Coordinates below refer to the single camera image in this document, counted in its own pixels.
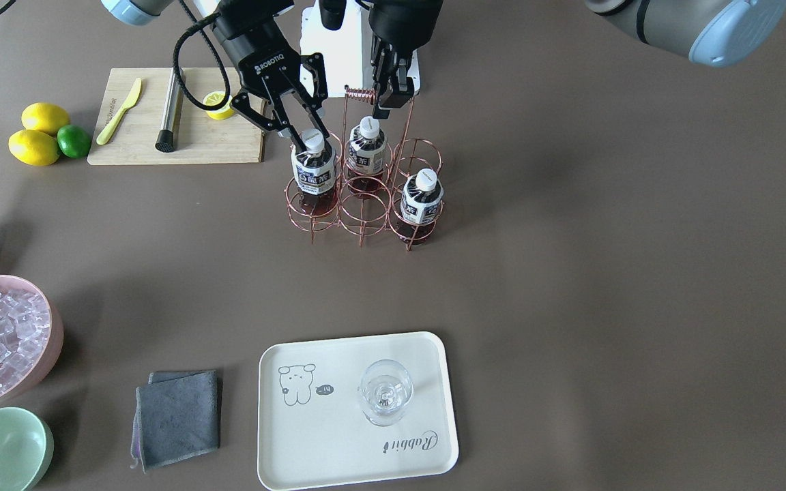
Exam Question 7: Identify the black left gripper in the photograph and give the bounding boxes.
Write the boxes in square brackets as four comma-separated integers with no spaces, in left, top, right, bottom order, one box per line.
[369,1,443,120]

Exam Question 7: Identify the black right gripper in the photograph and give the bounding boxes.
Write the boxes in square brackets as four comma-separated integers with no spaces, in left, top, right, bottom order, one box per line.
[212,1,330,151]

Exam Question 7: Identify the tea bottle white cap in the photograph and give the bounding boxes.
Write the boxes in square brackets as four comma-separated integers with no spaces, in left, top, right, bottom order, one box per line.
[396,168,445,245]
[345,116,387,193]
[291,128,338,218]

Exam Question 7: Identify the copper wire bottle basket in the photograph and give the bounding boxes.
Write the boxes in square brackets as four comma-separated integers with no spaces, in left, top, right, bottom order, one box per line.
[284,102,446,250]

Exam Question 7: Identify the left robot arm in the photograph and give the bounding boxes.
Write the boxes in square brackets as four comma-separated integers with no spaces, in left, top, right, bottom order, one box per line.
[360,1,786,120]

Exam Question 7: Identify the half lemon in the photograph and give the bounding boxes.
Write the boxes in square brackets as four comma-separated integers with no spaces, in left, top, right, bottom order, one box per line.
[203,91,237,121]

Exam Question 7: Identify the steel muddler black tip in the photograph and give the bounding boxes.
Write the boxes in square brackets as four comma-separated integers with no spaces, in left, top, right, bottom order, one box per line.
[155,68,183,153]

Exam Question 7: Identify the bamboo cutting board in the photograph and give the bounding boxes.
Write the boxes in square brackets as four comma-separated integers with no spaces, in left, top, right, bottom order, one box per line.
[87,68,265,166]

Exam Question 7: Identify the yellow plastic knife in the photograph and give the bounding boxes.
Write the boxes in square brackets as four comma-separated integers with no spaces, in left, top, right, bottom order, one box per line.
[96,78,143,145]

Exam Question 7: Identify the green lime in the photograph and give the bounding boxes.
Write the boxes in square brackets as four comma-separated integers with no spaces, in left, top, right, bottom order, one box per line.
[56,124,93,159]

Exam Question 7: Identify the whole lemon upper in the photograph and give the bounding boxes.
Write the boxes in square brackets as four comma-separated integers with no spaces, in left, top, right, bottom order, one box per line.
[20,102,71,136]

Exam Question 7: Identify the whole lemon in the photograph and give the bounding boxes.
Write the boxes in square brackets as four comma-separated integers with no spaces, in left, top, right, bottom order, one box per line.
[20,102,71,136]
[8,130,61,166]

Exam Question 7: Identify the whole lemon lower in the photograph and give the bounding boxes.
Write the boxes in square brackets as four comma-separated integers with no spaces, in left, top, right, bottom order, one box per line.
[8,130,61,166]

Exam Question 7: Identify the clear wine glass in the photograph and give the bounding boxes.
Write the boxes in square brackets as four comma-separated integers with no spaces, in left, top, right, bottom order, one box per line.
[358,359,413,427]

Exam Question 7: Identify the grey folded cloth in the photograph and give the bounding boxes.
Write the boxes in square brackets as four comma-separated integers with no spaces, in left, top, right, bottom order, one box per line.
[130,370,222,473]

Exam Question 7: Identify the cream rabbit tray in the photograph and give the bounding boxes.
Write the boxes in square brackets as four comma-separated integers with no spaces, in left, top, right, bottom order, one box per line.
[258,331,461,490]

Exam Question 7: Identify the pink bowl of ice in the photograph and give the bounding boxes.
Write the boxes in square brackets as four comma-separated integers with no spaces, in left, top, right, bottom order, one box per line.
[0,276,63,402]

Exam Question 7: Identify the green bowl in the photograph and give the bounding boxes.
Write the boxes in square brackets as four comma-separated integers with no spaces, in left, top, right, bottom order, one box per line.
[0,407,54,490]

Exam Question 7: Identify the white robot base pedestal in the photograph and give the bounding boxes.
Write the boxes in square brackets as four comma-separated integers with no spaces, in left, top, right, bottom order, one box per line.
[297,0,421,98]

